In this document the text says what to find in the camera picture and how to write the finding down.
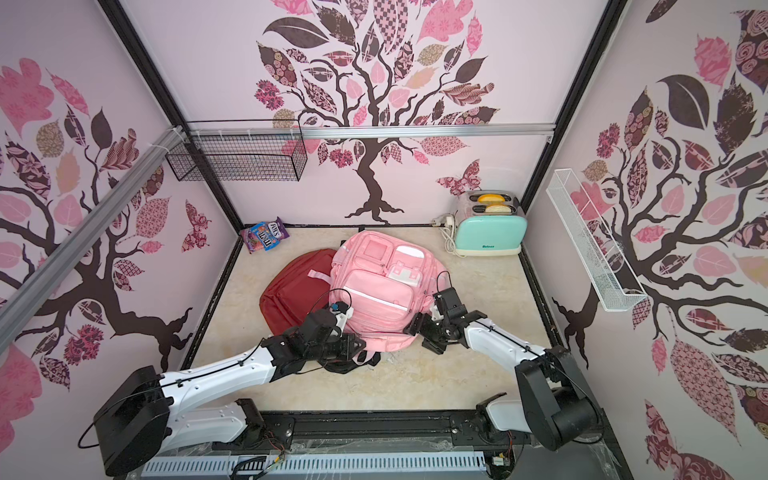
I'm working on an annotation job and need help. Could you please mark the white wire shelf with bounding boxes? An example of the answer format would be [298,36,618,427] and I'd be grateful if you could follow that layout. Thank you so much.
[546,169,648,312]

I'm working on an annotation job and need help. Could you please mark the blue M&M's candy bag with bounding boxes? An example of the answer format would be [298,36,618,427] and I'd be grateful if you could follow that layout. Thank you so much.
[250,222,281,252]

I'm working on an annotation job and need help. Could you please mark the aluminium rail back wall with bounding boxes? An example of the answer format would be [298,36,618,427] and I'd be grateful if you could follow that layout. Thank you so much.
[191,123,556,139]

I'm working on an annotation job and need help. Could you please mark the aluminium rail wall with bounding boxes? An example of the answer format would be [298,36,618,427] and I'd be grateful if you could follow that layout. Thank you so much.
[1,126,183,349]
[191,123,556,139]

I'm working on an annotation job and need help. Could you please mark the black backpack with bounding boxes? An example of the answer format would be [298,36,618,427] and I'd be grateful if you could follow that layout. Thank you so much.
[318,350,381,375]

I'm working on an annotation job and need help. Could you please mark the aluminium rail left wall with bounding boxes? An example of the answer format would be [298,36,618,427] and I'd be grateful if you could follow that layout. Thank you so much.
[1,126,183,349]

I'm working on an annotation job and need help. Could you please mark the black wire basket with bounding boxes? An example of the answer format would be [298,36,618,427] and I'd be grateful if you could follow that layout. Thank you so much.
[165,117,308,182]

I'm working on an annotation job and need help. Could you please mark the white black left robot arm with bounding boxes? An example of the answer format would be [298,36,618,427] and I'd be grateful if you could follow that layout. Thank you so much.
[93,302,380,477]

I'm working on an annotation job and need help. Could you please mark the white slotted cable duct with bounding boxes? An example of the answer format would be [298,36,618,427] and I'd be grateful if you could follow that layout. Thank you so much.
[138,451,486,479]

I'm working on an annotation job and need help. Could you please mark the mint green toaster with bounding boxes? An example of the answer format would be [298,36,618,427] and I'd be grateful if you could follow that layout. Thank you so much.
[453,190,528,256]

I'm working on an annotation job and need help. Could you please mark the pink red candy bag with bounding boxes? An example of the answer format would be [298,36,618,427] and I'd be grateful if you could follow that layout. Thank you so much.
[240,228,259,253]

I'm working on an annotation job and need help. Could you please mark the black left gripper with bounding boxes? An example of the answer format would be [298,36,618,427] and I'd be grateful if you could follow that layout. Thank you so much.
[305,334,366,362]

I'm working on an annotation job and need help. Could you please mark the pink backpack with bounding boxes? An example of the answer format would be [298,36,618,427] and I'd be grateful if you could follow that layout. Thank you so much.
[308,230,451,354]

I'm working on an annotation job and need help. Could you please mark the red backpack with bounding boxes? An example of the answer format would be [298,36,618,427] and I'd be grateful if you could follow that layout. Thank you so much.
[259,249,336,335]

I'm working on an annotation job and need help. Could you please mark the white toaster power cord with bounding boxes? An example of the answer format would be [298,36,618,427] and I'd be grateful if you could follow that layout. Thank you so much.
[433,215,460,258]

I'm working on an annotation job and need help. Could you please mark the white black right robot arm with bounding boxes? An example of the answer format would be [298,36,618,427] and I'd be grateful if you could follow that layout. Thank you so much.
[403,287,606,451]

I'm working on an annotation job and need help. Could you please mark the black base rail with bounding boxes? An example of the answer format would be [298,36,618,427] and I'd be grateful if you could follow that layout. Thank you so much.
[229,410,563,451]

